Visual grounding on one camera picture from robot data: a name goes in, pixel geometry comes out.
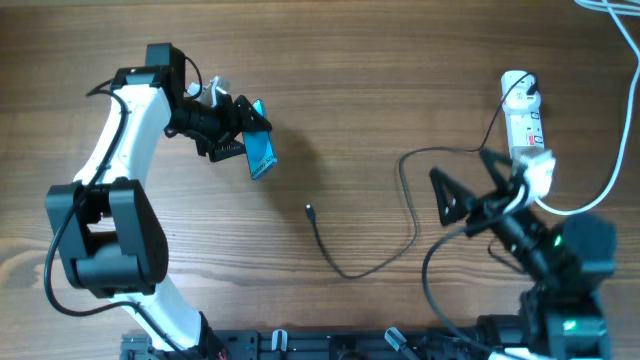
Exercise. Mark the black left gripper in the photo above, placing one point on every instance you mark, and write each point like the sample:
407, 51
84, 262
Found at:
230, 127

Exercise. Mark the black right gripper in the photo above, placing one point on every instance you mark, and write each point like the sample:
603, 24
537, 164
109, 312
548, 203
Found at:
488, 206

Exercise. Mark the blue screen Galaxy smartphone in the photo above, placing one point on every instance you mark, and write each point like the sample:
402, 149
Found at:
260, 153

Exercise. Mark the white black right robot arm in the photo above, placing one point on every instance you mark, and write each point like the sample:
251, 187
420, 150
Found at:
561, 316

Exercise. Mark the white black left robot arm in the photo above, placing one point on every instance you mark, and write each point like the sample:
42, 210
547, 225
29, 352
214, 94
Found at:
105, 232

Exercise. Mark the white USB charger plug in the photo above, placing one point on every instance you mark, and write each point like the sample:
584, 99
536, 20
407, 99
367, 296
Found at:
517, 101

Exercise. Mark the white power strip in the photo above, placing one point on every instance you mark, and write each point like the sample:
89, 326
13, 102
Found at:
523, 130

